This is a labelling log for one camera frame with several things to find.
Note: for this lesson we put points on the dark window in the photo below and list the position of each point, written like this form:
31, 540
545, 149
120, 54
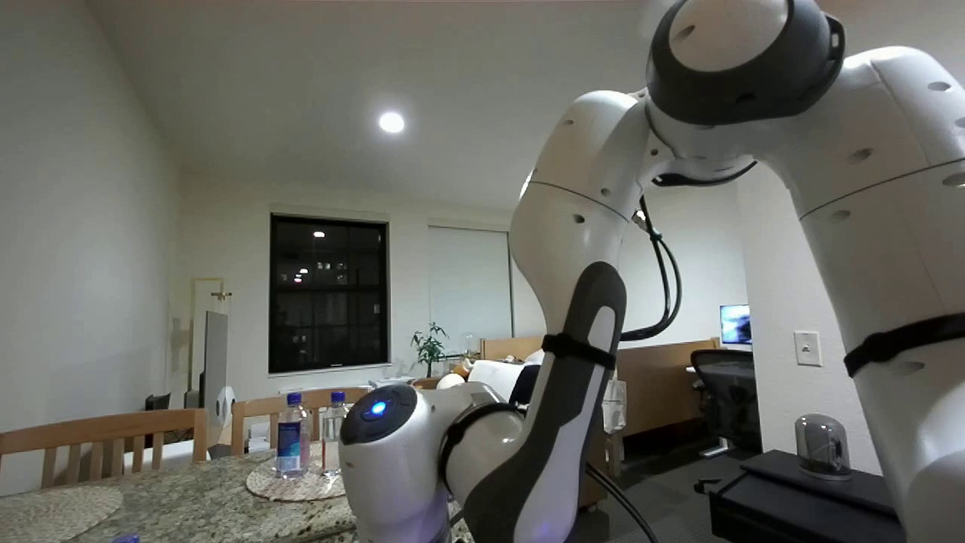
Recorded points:
328, 292

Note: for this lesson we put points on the white pillows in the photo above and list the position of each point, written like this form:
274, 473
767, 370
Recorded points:
500, 377

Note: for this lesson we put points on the white wall switch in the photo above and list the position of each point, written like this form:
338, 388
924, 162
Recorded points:
806, 348

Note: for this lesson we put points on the black office chair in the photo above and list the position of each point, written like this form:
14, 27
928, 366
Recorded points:
726, 388

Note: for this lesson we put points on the lit computer monitor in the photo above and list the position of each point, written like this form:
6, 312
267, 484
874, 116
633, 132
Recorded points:
736, 327

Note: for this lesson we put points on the round ceiling light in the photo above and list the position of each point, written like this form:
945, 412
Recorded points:
389, 122

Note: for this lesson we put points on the round woven placemat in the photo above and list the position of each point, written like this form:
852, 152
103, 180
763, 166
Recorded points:
50, 513
292, 490

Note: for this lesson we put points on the black box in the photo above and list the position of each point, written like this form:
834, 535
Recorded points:
794, 503

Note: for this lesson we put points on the white door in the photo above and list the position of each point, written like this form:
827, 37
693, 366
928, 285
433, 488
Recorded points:
197, 333

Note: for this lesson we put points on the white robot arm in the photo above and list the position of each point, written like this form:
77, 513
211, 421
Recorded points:
905, 199

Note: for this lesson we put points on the water bottle with blue label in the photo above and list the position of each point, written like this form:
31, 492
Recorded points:
334, 439
295, 443

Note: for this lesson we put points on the gray cylinder speaker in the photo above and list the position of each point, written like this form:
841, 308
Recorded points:
822, 443

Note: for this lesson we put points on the white roller blind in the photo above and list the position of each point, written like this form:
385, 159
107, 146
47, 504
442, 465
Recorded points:
470, 292

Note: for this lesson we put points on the green potted plant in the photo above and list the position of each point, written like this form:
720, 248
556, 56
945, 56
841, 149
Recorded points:
430, 348

